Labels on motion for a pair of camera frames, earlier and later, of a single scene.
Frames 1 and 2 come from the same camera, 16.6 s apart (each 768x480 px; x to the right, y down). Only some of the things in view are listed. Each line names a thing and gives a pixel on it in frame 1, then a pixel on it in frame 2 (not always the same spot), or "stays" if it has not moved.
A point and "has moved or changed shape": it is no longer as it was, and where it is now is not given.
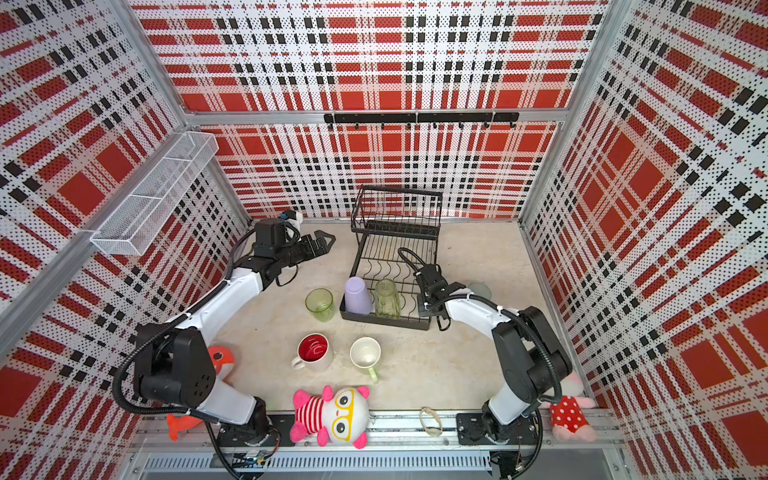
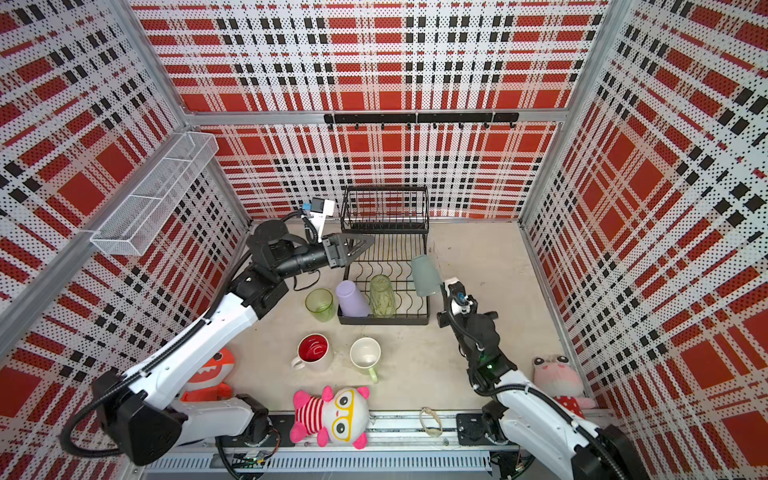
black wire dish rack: (383, 288) stays
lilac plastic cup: (357, 298) has moved or changed shape
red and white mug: (314, 353) stays
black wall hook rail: (485, 118) stays
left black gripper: (321, 248) -> (339, 244)
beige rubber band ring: (434, 432) stays
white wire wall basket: (131, 231) stays
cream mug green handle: (365, 352) stays
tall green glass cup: (387, 300) has moved or changed shape
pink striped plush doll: (342, 417) stays
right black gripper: (421, 305) -> (443, 319)
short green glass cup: (320, 301) stays
